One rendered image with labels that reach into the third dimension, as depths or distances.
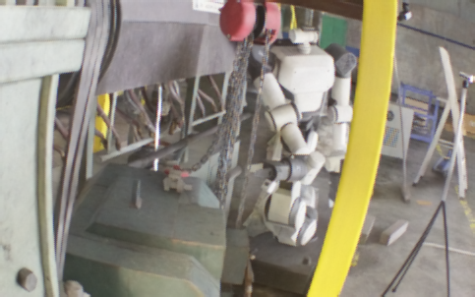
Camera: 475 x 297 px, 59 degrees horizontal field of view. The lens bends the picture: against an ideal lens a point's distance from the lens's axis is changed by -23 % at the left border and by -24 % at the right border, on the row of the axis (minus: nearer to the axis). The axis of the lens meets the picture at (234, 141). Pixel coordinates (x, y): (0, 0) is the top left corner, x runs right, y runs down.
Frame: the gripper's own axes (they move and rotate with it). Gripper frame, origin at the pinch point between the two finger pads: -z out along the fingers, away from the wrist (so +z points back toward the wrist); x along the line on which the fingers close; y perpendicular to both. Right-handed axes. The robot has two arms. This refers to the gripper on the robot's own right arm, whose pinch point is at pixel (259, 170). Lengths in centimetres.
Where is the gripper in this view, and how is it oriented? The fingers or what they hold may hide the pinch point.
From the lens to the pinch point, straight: 185.6
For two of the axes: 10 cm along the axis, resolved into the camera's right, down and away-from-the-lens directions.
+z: 8.5, 0.1, 5.3
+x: -5.0, -2.6, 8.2
